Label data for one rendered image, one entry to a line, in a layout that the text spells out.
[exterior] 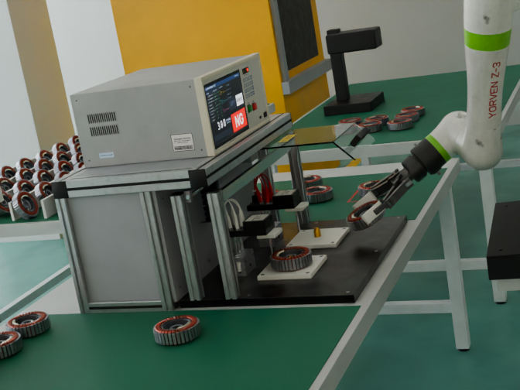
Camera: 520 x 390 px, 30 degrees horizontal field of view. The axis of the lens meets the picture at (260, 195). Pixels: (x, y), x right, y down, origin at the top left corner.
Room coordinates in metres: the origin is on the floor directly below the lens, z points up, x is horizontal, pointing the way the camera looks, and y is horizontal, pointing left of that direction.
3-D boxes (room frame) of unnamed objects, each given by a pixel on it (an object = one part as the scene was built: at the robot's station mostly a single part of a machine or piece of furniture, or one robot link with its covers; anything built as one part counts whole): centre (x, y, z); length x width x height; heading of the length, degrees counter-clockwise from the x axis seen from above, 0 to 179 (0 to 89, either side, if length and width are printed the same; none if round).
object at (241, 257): (2.50, 0.08, 0.80); 0.07 x 0.05 x 0.06; 158
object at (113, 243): (2.41, 0.39, 0.91); 0.28 x 0.03 x 0.32; 68
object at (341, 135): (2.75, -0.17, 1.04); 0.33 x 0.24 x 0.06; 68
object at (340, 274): (2.56, -0.09, 0.76); 0.64 x 0.47 x 0.02; 158
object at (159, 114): (2.69, 0.19, 1.22); 0.44 x 0.39 x 0.20; 158
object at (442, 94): (4.83, -0.81, 0.38); 1.85 x 1.10 x 0.75; 158
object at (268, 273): (2.44, -0.05, 0.78); 0.15 x 0.15 x 0.01; 68
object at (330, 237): (2.67, -0.14, 0.78); 0.15 x 0.15 x 0.01; 68
